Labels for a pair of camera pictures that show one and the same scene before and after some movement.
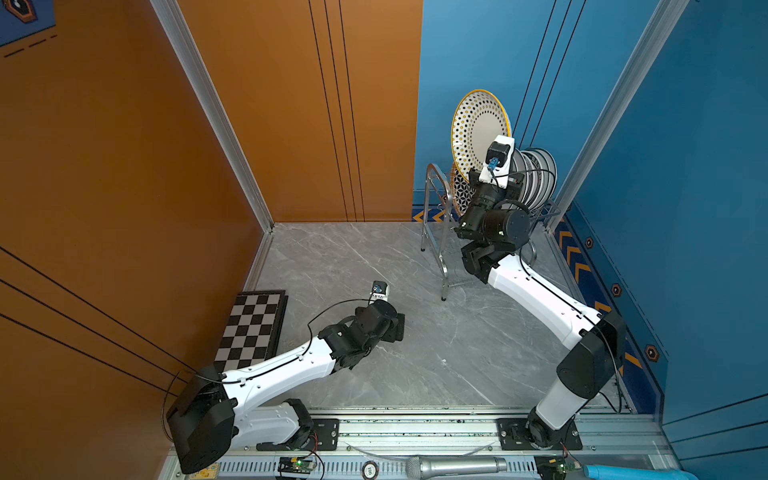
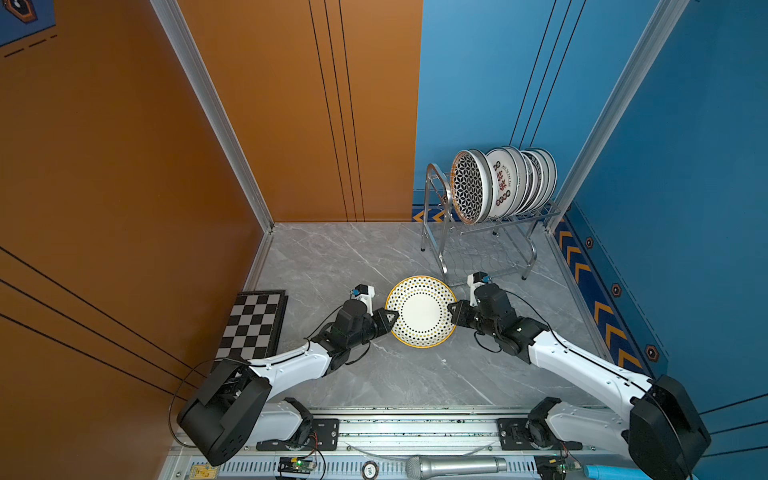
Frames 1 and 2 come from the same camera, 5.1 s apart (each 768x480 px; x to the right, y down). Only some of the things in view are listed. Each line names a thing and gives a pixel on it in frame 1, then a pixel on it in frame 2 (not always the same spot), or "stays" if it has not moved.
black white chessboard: [253, 329] stays
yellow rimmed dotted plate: [479, 117] → [424, 318]
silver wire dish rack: [438, 222] stays
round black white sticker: [370, 470] stays
